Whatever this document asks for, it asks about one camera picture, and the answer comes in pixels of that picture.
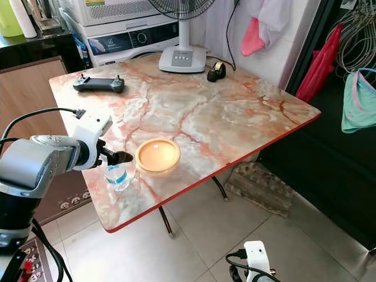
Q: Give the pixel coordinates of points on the white hanging garment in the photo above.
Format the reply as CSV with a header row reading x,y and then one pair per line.
x,y
273,16

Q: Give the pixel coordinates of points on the grey handheld remote controller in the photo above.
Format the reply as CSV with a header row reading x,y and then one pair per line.
x,y
98,84

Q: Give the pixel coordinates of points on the red plastic bag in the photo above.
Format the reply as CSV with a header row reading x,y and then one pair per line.
x,y
320,64

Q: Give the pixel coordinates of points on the small blue-label water bottle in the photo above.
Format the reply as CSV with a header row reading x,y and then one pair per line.
x,y
117,177

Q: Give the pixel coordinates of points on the white standing fan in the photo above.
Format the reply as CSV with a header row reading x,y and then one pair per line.
x,y
182,57

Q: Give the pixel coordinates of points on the brown patterned doormat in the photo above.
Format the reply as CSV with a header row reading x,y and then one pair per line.
x,y
258,188

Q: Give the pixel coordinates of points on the black tape dispenser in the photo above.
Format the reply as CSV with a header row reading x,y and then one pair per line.
x,y
216,71

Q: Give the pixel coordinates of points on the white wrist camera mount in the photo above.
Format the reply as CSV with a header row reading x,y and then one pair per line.
x,y
257,258
91,132

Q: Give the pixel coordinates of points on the clear glass holder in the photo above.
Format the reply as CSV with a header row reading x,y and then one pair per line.
x,y
46,16

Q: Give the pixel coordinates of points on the green plastic bottle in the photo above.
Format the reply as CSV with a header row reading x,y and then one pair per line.
x,y
9,20

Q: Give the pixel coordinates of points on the brown wooden cabinet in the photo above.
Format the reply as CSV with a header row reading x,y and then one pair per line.
x,y
26,94

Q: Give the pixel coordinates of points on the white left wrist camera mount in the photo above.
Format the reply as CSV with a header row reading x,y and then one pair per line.
x,y
91,132

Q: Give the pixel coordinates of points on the white appliance with vents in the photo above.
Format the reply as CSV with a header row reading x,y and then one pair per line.
x,y
117,10

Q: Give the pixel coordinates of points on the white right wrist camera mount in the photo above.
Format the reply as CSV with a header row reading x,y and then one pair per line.
x,y
257,258

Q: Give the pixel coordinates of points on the white washing machine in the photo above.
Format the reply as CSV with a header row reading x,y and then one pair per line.
x,y
129,42

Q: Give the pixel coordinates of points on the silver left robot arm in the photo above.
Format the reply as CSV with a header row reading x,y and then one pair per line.
x,y
29,167

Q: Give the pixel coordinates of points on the marble-pattern folding table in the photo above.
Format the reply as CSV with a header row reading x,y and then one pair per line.
x,y
217,117

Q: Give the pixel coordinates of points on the orange plastic bowl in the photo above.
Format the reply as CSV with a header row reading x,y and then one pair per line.
x,y
157,155

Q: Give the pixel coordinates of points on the teal hanging garment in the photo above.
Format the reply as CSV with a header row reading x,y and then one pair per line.
x,y
358,108

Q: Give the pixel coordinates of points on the white plastic bottle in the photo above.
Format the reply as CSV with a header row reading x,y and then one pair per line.
x,y
26,19

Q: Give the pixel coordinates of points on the pink hanging cloth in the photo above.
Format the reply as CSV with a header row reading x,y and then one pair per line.
x,y
251,40

